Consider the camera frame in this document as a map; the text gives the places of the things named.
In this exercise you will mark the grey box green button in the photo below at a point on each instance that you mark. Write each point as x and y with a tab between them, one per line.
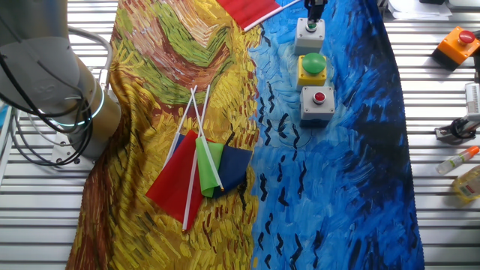
305	39

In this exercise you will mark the painted wheat field cloth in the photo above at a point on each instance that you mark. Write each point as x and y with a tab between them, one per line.
318	187

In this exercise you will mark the small blue flag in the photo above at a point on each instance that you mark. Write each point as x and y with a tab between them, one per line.
234	168

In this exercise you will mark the orange emergency stop box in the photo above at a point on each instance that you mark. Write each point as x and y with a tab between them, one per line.
453	48

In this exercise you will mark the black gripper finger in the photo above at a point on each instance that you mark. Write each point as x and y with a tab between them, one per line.
319	13
311	17

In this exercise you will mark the small red flag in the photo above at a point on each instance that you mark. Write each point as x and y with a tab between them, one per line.
172	187

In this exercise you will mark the white paper stack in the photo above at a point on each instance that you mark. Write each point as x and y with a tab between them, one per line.
420	11

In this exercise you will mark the large red flag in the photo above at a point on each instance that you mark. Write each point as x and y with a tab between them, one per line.
247	9

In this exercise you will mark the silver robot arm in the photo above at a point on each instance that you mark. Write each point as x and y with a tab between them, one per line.
37	75

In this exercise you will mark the clear bottle yellow liquid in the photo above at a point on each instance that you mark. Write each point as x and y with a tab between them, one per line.
468	185

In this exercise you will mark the small green flag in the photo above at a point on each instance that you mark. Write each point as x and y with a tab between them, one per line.
206	168

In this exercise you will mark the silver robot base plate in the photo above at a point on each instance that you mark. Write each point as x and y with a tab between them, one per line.
63	159

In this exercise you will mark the silver ribbed camera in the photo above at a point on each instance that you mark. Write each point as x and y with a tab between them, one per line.
473	99

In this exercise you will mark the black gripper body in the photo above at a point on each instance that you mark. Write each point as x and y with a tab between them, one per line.
315	2

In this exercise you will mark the grey box red button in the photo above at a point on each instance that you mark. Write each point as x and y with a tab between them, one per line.
317	110

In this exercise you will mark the yellow box green mushroom button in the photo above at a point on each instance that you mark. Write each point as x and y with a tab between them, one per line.
313	75

